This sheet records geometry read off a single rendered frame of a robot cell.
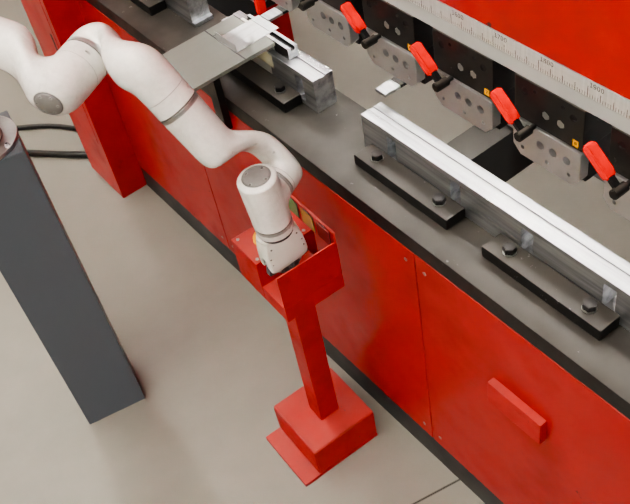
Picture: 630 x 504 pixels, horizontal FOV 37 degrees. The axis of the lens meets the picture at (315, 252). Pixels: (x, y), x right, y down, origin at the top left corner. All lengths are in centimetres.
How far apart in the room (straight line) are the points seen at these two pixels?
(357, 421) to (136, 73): 122
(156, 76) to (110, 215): 177
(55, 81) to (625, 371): 117
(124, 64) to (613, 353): 103
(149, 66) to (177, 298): 148
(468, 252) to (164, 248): 162
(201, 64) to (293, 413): 98
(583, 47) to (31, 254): 148
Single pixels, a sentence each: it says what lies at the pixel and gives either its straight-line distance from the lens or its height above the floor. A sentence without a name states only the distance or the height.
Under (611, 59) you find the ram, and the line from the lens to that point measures 147.
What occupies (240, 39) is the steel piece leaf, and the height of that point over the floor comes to 100.
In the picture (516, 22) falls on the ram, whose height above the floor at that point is 142.
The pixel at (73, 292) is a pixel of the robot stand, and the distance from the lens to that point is 257.
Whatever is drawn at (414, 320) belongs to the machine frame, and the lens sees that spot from 222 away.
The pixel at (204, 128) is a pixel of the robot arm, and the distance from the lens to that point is 185.
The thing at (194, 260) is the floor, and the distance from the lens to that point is 328.
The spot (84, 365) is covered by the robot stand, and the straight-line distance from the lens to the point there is 278.
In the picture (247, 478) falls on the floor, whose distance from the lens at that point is 273.
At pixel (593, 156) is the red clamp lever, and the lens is 154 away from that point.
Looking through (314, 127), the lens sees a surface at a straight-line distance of 228.
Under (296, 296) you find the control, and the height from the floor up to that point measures 72.
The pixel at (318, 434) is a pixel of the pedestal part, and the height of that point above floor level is 12.
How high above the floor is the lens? 232
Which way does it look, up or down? 46 degrees down
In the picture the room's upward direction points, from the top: 12 degrees counter-clockwise
